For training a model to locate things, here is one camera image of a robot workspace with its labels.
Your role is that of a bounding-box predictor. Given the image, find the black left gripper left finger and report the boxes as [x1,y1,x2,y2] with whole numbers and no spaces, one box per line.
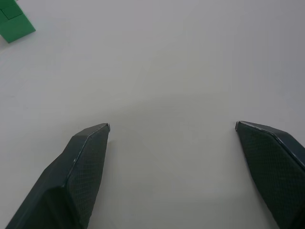
[5,123,111,229]

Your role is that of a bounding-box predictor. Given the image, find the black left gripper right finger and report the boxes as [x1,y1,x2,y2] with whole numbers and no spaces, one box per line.
[235,120,305,229]

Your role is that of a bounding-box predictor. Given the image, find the green block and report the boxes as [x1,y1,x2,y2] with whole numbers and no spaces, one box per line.
[0,0,37,44]

